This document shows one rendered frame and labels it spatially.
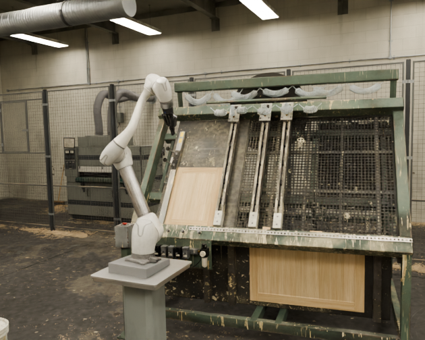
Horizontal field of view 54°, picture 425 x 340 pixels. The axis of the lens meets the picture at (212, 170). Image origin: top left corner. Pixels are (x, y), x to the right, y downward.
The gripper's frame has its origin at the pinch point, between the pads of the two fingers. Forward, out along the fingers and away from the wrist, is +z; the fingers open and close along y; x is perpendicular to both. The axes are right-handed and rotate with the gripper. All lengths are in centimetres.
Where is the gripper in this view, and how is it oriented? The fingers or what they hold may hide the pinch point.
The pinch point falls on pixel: (172, 130)
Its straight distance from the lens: 301.5
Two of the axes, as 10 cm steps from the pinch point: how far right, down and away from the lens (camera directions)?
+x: -4.7, 6.1, -6.3
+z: 1.2, 7.6, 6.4
